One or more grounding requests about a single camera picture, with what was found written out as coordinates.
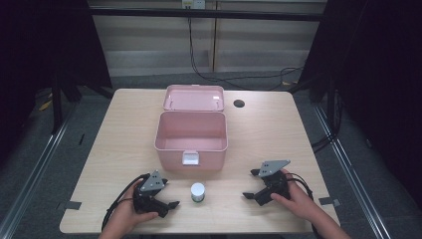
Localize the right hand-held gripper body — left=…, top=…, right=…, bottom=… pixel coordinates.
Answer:
left=254, top=159, right=293, bottom=207

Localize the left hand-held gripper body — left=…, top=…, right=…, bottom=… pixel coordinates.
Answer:
left=132, top=169, right=169, bottom=219

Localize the small white jar green label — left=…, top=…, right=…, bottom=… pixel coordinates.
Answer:
left=190, top=181, right=206, bottom=203

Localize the pink plastic storage box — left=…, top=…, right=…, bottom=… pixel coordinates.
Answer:
left=153, top=84, right=229, bottom=172

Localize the person's right hand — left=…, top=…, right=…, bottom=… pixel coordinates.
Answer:
left=270, top=168, right=321, bottom=223

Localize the person's left hand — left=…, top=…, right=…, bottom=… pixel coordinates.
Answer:
left=110, top=180, right=160, bottom=232

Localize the grey tape strip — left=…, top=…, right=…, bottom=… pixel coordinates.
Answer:
left=318, top=196, right=342, bottom=207
left=56, top=200, right=83, bottom=211

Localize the yellow floor tape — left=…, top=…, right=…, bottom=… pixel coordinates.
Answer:
left=38, top=99, right=54, bottom=113

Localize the black curtain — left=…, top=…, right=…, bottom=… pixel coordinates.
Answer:
left=0, top=0, right=113, bottom=167
left=292, top=0, right=422, bottom=207

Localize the right hand-held gripper black cable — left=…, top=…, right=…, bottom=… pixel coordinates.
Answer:
left=285, top=172, right=324, bottom=239

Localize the hand-held gripper black cable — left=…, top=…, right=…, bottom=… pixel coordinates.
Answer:
left=101, top=172, right=151, bottom=233
left=285, top=172, right=324, bottom=239

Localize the left hand-held gripper black cable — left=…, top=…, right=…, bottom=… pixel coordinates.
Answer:
left=101, top=172, right=151, bottom=233

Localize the bundle of black floor cables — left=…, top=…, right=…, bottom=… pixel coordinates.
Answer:
left=311, top=89, right=344, bottom=154

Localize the metal floor rail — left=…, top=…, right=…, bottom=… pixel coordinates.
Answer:
left=0, top=106, right=79, bottom=239
left=313, top=105, right=394, bottom=239

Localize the long black wall cable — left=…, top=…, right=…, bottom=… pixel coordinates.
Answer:
left=187, top=8, right=305, bottom=92

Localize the black horizontal frame bar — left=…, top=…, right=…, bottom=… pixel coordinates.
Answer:
left=89, top=7, right=324, bottom=23

